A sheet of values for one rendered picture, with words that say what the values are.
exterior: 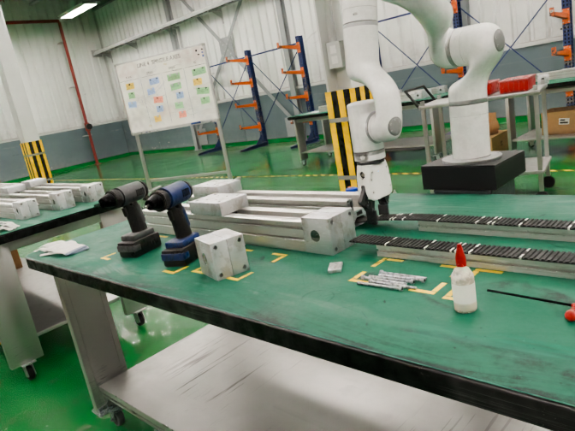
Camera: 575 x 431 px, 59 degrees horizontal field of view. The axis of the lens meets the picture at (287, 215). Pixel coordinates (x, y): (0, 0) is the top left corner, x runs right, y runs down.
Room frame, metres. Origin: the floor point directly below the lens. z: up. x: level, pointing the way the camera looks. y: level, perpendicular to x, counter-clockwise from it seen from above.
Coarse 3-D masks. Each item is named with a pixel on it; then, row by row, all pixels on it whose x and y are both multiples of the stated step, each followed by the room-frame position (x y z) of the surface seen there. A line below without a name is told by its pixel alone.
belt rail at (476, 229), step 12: (420, 228) 1.26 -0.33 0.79; (432, 228) 1.24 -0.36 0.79; (444, 228) 1.21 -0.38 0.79; (456, 228) 1.19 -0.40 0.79; (468, 228) 1.17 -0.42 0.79; (480, 228) 1.15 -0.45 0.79; (492, 228) 1.13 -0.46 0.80; (504, 228) 1.11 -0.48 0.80; (516, 228) 1.09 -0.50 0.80; (528, 228) 1.07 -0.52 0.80; (540, 228) 1.05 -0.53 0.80; (564, 240) 1.01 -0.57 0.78
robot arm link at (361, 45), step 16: (352, 32) 1.36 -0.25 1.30; (368, 32) 1.35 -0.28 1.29; (352, 48) 1.36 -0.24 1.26; (368, 48) 1.35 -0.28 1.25; (352, 64) 1.36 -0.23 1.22; (368, 64) 1.34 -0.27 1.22; (368, 80) 1.31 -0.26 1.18; (384, 80) 1.31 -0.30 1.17; (384, 96) 1.28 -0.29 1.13; (384, 112) 1.27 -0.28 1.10; (400, 112) 1.30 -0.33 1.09; (368, 128) 1.31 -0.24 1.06; (384, 128) 1.27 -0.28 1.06; (400, 128) 1.29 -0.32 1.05
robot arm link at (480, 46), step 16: (464, 32) 1.63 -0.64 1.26; (480, 32) 1.59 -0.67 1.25; (496, 32) 1.58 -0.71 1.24; (464, 48) 1.62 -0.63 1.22; (480, 48) 1.58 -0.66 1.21; (496, 48) 1.58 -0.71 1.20; (464, 64) 1.66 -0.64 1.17; (480, 64) 1.59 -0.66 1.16; (464, 80) 1.62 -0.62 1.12; (480, 80) 1.62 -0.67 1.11; (448, 96) 1.69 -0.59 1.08; (464, 96) 1.63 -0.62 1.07; (480, 96) 1.63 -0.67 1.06
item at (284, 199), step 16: (240, 192) 1.83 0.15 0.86; (256, 192) 1.77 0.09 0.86; (272, 192) 1.71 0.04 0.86; (288, 192) 1.66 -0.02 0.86; (304, 192) 1.61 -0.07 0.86; (320, 192) 1.56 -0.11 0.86; (336, 192) 1.52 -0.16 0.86; (352, 192) 1.48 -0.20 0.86; (288, 208) 1.56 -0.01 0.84; (304, 208) 1.51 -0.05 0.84; (320, 208) 1.46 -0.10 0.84; (352, 208) 1.41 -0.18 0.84
